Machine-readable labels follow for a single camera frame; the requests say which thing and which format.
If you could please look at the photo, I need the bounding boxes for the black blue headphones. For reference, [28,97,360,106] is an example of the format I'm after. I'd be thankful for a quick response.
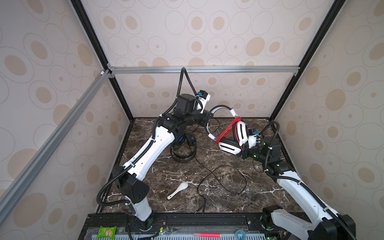
[170,118,247,216]

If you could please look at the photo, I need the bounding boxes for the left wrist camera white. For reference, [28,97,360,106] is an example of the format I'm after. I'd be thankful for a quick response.
[197,90,211,114]

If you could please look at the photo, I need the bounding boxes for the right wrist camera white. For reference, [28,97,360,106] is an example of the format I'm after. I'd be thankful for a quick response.
[248,130,261,149]

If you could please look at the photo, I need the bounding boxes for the white ceramic spoon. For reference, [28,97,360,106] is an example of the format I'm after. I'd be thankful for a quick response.
[167,182,189,200]

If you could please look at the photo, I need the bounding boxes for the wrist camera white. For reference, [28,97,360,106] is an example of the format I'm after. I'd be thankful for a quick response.
[197,90,211,114]
[248,130,261,149]

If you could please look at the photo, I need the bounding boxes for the pink pen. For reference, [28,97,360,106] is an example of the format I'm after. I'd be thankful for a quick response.
[194,233,221,238]

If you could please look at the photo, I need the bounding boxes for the white headphones with red cable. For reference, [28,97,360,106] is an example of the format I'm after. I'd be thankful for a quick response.
[206,105,249,155]

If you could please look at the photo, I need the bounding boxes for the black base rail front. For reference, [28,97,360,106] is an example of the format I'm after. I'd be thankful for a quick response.
[78,212,337,240]

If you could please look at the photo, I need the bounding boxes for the aluminium rail left wall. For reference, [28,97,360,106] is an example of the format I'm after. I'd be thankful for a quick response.
[1,70,111,224]

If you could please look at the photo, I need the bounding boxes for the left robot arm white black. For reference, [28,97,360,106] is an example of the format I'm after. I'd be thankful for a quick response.
[97,68,211,230]

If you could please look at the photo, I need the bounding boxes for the horizontal aluminium rail back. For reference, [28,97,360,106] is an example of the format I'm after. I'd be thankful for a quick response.
[111,66,300,75]

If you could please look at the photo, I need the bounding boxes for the blue tape roll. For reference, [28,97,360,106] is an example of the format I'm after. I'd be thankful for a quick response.
[235,230,246,240]

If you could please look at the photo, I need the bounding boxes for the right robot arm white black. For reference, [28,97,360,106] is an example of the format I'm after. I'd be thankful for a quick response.
[234,121,356,240]

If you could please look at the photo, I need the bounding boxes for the green snack packet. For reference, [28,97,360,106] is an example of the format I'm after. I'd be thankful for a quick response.
[97,227,117,240]

